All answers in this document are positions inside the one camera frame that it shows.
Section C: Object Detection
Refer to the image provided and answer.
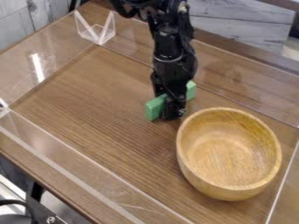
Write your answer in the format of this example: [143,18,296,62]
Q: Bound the green rectangular block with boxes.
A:
[144,80,196,121]

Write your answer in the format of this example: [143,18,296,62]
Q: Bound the black table leg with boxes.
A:
[27,182,44,202]

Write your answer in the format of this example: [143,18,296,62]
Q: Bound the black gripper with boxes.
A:
[151,53,198,121]

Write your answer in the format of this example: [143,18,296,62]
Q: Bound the black device with knob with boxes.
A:
[25,200,68,224]

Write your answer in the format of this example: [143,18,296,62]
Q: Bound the brown wooden bowl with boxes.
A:
[176,107,283,201]

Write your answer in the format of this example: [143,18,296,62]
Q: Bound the clear acrylic tray walls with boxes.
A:
[0,5,299,224]

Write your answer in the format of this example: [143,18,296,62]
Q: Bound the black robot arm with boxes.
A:
[110,0,199,120]

